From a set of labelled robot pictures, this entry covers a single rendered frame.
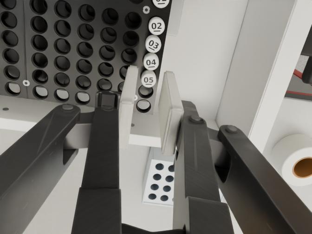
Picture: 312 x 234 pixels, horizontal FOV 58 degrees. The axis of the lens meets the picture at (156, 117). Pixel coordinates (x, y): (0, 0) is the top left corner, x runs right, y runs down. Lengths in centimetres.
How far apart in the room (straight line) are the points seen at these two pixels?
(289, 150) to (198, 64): 21
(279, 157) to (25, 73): 36
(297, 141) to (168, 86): 31
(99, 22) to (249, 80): 14
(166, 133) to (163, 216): 38
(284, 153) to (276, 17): 26
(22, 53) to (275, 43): 20
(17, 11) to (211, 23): 18
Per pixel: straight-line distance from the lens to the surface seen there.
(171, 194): 45
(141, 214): 53
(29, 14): 25
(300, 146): 46
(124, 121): 15
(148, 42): 22
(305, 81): 27
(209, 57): 31
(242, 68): 29
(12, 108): 31
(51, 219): 56
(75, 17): 24
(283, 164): 45
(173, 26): 29
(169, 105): 15
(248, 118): 26
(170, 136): 16
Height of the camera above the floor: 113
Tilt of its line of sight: 64 degrees down
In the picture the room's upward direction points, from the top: 176 degrees clockwise
